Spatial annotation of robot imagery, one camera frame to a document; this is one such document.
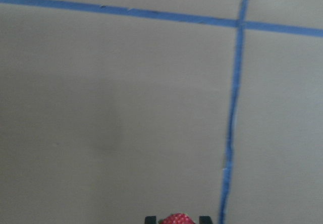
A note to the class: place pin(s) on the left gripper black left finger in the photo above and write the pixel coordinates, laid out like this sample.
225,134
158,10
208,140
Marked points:
150,220

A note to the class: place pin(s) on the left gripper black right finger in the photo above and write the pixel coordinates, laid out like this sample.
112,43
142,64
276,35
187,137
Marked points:
205,220

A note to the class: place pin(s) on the red strawberry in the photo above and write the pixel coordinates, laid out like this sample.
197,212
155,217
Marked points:
177,218

